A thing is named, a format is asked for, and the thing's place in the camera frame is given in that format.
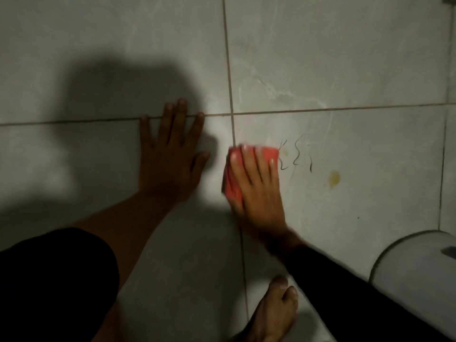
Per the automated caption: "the person's right forearm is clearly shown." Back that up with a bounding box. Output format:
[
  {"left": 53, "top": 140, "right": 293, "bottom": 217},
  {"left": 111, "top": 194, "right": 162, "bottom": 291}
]
[{"left": 272, "top": 229, "right": 454, "bottom": 342}]

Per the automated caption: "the white toilet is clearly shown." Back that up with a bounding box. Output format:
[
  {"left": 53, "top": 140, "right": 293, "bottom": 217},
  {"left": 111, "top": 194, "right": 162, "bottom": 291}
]
[{"left": 368, "top": 229, "right": 456, "bottom": 339}]

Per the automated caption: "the person's bare foot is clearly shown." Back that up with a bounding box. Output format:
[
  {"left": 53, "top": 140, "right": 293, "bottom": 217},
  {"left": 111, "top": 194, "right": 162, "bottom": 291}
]
[{"left": 233, "top": 276, "right": 299, "bottom": 342}]

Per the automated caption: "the person's left forearm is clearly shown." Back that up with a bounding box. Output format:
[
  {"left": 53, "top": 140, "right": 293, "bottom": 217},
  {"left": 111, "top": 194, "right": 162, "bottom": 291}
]
[{"left": 76, "top": 190, "right": 186, "bottom": 292}]

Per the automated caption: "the black sleeve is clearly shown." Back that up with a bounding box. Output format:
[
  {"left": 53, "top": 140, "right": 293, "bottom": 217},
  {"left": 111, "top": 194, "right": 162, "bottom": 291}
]
[{"left": 0, "top": 228, "right": 120, "bottom": 342}]

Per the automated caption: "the red cleaning sponge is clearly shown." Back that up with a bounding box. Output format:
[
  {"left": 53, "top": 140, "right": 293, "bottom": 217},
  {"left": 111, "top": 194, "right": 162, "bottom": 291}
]
[{"left": 222, "top": 145, "right": 280, "bottom": 208}]

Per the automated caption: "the person's right hand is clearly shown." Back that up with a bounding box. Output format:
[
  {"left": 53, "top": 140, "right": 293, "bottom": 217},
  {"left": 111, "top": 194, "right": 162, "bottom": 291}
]
[{"left": 227, "top": 145, "right": 297, "bottom": 243}]

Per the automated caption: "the person's left hand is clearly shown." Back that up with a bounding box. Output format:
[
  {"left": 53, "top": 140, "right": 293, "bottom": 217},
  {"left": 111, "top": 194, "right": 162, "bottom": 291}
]
[{"left": 138, "top": 98, "right": 211, "bottom": 204}]

